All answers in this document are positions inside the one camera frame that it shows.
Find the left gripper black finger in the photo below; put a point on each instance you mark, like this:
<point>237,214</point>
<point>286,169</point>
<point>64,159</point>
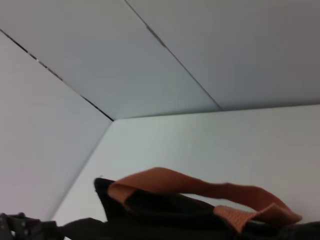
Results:
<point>22,228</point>

